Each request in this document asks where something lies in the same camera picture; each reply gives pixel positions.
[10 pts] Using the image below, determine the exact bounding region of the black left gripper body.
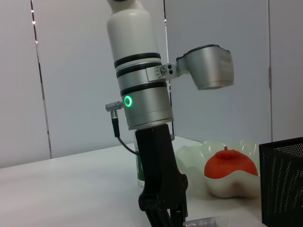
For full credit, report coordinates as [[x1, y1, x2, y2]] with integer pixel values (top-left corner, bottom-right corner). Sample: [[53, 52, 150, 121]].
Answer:
[[134, 123, 189, 219]]

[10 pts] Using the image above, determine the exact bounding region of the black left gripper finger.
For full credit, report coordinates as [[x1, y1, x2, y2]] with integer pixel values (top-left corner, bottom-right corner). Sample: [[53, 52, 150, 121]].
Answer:
[[169, 203, 189, 227], [144, 205, 172, 227]]

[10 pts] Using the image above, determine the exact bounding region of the clear green-label water bottle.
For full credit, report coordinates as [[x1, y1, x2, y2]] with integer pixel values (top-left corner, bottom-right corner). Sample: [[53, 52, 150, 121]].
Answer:
[[134, 130, 145, 187]]

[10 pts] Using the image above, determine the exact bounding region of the red pear-shaped fruit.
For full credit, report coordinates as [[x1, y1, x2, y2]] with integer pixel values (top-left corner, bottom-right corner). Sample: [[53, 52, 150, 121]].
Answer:
[[204, 146, 258, 179]]

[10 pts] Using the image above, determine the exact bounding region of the pale green wavy glass plate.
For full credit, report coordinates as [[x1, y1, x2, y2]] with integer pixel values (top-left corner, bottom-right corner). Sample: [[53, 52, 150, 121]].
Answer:
[[176, 139, 261, 199]]

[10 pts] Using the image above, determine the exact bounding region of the black mesh pen holder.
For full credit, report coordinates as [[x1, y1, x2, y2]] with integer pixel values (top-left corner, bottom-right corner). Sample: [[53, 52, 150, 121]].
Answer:
[[258, 137, 303, 227]]

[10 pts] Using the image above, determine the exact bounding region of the left gripper cable with plugs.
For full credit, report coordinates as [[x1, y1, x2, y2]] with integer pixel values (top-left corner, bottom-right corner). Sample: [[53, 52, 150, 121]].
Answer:
[[105, 101, 141, 156]]

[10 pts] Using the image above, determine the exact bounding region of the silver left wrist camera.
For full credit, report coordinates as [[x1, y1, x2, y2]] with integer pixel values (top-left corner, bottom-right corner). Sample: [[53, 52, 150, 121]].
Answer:
[[145, 44, 235, 90]]

